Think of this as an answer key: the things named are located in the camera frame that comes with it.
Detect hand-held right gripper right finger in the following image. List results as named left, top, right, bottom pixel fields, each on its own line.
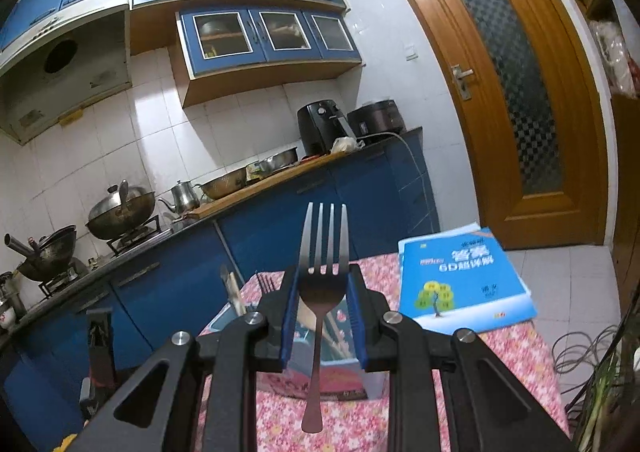
left=346, top=264, right=576, bottom=452

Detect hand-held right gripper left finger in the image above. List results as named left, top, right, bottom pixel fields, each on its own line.
left=82, top=264, right=301, bottom=452

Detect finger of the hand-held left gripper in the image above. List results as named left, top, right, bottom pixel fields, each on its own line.
left=87, top=309, right=117, bottom=385

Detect stainless steel fork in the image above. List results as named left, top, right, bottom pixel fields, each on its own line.
left=295, top=202, right=349, bottom=434

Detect wooden chopstick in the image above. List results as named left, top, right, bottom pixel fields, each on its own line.
left=220, top=266, right=238, bottom=315
left=229, top=272, right=248, bottom=317

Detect clear plastic utensil box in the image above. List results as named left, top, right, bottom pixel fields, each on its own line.
left=200, top=277, right=388, bottom=400

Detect blue base cabinet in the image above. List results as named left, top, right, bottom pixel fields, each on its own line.
left=0, top=127, right=441, bottom=452

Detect small white patterned bowl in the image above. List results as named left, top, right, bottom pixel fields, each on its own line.
left=0, top=299, right=23, bottom=333

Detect dark wok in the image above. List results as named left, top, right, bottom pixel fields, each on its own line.
left=5, top=226, right=78, bottom=281

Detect blue book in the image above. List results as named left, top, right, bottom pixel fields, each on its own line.
left=398, top=226, right=538, bottom=333

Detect gas stove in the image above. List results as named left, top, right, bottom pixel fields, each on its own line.
left=37, top=214, right=173, bottom=300

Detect metal wok with lid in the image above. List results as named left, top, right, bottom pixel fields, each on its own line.
left=86, top=180, right=157, bottom=240

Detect wooden cutting board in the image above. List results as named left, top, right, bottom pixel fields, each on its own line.
left=182, top=152, right=346, bottom=220

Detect pink floral tablecloth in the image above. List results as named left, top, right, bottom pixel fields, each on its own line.
left=192, top=252, right=571, bottom=452

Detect brass-coloured metal colander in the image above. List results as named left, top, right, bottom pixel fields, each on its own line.
left=200, top=167, right=248, bottom=200

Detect stainless steel bowl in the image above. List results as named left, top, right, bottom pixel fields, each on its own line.
left=257, top=147, right=299, bottom=173

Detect stainless steel kettle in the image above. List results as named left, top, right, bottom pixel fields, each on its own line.
left=159, top=180, right=203, bottom=213

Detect small white plastic bag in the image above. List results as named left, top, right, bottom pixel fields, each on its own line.
left=330, top=137, right=366, bottom=155

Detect black air fryer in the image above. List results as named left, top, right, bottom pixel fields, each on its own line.
left=296, top=100, right=357, bottom=157

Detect black rice cooker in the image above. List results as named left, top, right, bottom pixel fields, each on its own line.
left=347, top=100, right=406, bottom=137

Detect green onions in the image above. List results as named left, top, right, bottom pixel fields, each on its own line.
left=575, top=332, right=640, bottom=452

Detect range hood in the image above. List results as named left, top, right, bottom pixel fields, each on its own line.
left=0, top=4, right=133, bottom=147

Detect wooden door with glass panel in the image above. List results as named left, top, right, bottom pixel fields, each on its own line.
left=381, top=0, right=608, bottom=250

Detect wooden shelf unit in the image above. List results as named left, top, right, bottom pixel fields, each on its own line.
left=545, top=0, right=640, bottom=283

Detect clear bag of food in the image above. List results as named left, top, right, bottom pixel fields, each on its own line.
left=590, top=19, right=637, bottom=97

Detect white power cable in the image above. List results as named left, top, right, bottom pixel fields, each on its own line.
left=365, top=132, right=433, bottom=233

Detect bundle of floor cables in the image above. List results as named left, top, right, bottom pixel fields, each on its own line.
left=552, top=322, right=631, bottom=413

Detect metal door handle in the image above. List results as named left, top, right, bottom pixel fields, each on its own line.
left=451, top=65, right=473, bottom=100

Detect glass-door blue wall cabinet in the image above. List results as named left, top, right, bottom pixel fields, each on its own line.
left=167, top=6, right=363, bottom=107

